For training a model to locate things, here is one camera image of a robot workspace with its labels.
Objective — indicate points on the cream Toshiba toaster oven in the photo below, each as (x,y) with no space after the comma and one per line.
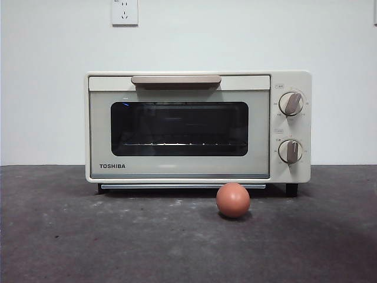
(290,79)

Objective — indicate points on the cream timer knob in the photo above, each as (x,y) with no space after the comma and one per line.
(290,151)

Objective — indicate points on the white wall socket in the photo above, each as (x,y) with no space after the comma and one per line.
(125,13)

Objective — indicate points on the brown egg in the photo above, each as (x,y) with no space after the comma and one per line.
(233,200)

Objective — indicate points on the silver crumb tray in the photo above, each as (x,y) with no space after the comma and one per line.
(176,186)

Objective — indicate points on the cream temperature knob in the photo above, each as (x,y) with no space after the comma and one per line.
(291,103)

